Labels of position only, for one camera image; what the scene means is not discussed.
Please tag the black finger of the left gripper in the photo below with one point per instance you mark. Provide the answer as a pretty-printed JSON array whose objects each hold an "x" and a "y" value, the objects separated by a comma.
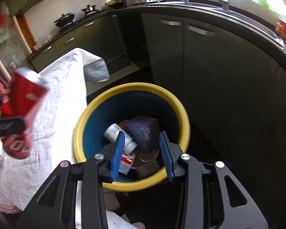
[{"x": 11, "y": 125}]

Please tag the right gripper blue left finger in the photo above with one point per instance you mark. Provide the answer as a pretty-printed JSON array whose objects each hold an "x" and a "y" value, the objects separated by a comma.
[{"x": 116, "y": 155}]

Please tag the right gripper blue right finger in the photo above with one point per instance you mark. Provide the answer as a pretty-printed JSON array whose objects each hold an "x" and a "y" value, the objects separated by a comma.
[{"x": 165, "y": 147}]

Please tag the brown plastic tray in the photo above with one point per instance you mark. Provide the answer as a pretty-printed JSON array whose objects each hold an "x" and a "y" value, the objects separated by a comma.
[{"x": 147, "y": 169}]

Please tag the purple box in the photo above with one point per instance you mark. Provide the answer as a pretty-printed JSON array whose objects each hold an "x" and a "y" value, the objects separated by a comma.
[{"x": 144, "y": 131}]

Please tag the crushed red soda can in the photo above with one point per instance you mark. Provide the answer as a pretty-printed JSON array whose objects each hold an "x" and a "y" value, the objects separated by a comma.
[{"x": 24, "y": 97}]

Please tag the red white snack wrapper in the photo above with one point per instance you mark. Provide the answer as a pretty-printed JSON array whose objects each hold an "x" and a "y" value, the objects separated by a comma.
[{"x": 126, "y": 163}]

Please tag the yellow rimmed trash bin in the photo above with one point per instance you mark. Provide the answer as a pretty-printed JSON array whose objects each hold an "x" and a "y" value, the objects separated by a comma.
[{"x": 145, "y": 110}]

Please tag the green kitchen cabinets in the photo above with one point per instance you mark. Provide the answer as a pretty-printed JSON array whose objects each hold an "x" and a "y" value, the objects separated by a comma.
[{"x": 229, "y": 75}]

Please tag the white floral tablecloth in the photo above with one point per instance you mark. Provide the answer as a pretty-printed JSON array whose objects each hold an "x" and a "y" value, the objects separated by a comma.
[{"x": 52, "y": 129}]

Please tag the black wok on stove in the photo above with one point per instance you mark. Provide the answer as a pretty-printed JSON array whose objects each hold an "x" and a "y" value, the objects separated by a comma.
[{"x": 64, "y": 20}]

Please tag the small metal pot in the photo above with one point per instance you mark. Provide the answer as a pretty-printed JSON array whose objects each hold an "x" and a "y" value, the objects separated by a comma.
[{"x": 89, "y": 9}]

